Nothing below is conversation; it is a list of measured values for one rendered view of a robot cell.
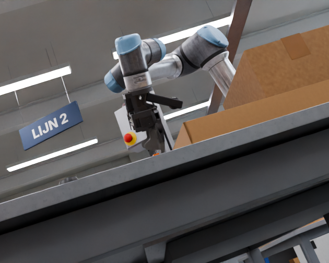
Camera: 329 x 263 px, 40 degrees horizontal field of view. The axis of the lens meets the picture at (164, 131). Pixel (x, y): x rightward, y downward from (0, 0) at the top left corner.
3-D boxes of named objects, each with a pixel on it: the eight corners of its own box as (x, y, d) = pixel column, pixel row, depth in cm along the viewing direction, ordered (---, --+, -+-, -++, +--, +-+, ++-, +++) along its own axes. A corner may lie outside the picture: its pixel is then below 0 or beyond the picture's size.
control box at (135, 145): (138, 153, 197) (124, 116, 204) (170, 136, 192) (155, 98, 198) (126, 150, 188) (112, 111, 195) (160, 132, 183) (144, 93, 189)
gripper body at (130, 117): (131, 132, 133) (120, 93, 131) (157, 124, 135) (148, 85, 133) (136, 135, 126) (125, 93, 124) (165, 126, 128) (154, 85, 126)
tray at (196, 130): (165, 206, 83) (157, 187, 84) (286, 165, 89) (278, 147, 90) (194, 150, 55) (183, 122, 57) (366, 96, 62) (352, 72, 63)
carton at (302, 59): (260, 190, 122) (222, 105, 130) (337, 162, 125) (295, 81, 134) (295, 155, 94) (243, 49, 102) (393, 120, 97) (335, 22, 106)
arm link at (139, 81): (145, 71, 133) (152, 70, 125) (149, 86, 133) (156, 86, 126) (121, 77, 131) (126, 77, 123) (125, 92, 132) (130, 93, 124)
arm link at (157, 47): (135, 53, 144) (116, 57, 135) (158, 31, 138) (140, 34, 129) (149, 73, 144) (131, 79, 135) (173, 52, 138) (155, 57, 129)
